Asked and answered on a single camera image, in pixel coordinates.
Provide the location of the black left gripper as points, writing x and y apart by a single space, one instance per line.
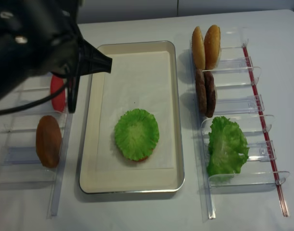
40 36

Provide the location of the green lettuce on bun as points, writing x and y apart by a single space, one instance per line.
136 133

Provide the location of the brown meat patty left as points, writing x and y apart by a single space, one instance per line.
200 91

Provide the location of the brown meat patty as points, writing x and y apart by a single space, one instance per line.
210 94
200 91

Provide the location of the brown meat patty right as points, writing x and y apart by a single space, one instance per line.
210 94

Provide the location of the green lettuce leaf in rack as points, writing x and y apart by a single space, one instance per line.
228 147

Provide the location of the white paper tray liner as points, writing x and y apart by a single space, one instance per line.
137 80

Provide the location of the brown bun slice in rack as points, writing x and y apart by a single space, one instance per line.
48 141

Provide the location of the cream metal tray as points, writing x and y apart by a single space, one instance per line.
92 181

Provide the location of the clear acrylic left rack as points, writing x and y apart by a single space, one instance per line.
33 142

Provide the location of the clear acrylic rack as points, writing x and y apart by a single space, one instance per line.
237 98
33 142

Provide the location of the light bun half left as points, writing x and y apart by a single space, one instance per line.
198 49

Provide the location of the light bun half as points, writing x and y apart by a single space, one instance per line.
212 47
198 49

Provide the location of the light bun half right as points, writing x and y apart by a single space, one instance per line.
212 47

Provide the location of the clear acrylic right rack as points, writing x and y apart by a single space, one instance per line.
237 98

